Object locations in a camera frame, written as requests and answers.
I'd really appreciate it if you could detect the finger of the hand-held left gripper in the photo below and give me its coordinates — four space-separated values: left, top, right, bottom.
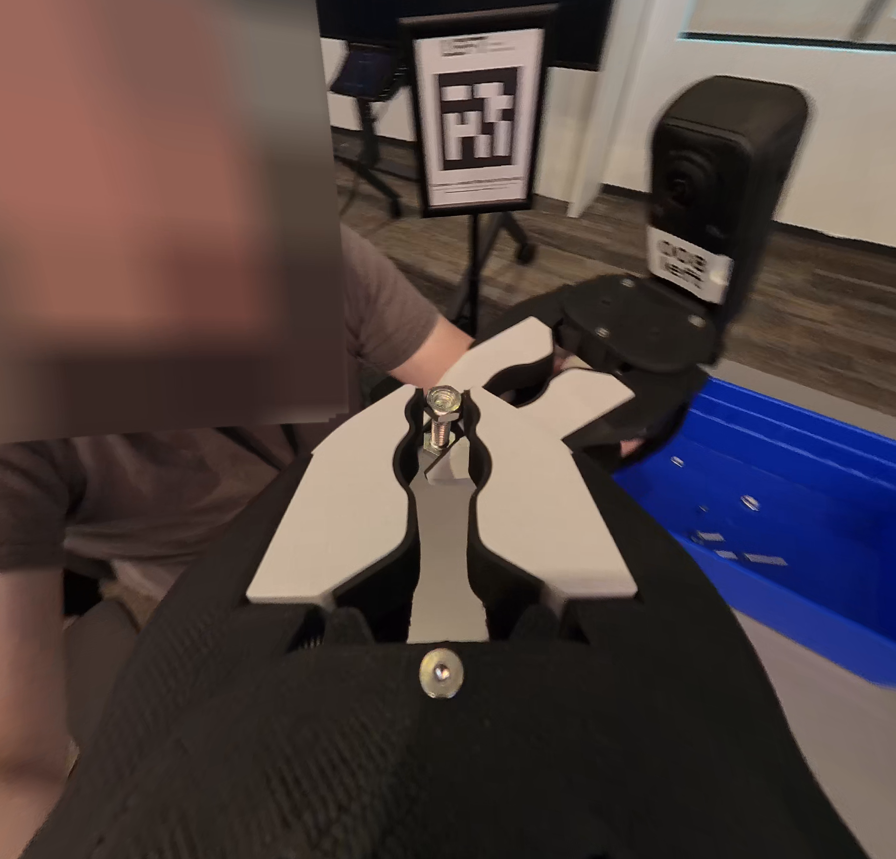
419 369 636 486
441 316 559 392

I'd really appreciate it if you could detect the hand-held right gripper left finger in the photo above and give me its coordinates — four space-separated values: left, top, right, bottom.
245 385 426 642

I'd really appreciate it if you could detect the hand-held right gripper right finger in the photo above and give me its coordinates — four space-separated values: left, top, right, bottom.
465 386 639 642

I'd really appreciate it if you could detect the blue plastic bin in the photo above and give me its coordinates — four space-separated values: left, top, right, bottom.
612 376 896 688

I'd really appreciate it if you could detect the person's left forearm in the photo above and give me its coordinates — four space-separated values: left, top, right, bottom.
388 316 477 387

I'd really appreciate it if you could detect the person's right forearm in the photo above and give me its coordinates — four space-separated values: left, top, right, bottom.
0 568 71 800

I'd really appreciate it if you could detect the black framed marker sign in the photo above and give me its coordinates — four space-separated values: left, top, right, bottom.
399 4 561 335

